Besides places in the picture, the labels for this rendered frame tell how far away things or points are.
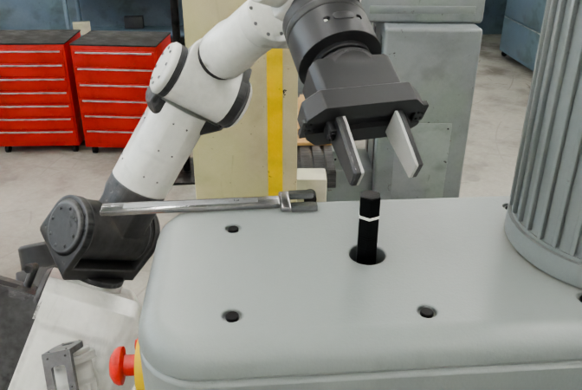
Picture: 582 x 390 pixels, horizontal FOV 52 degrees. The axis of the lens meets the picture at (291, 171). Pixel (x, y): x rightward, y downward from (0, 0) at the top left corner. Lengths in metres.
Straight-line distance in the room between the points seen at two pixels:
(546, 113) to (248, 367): 0.35
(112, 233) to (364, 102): 0.50
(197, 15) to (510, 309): 1.86
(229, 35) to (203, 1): 1.48
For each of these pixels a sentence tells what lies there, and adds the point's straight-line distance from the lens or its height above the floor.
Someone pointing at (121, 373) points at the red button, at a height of 1.76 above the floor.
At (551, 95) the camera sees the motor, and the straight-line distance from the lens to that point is 0.59.
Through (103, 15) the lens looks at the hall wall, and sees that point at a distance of 9.90.
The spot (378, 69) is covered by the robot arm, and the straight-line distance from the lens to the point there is 0.59.
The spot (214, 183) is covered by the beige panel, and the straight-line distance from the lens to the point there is 2.49.
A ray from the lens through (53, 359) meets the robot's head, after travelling 0.84.
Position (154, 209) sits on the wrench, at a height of 1.90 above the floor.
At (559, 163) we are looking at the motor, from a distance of 0.59.
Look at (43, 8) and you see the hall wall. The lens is 10.10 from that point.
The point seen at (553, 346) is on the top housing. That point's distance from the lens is 0.57.
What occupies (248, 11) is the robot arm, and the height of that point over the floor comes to 2.09.
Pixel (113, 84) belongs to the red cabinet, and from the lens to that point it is 5.35.
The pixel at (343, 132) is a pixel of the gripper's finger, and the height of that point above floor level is 2.03.
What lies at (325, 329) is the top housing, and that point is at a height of 1.89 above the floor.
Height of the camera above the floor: 2.23
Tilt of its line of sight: 26 degrees down
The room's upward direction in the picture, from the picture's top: straight up
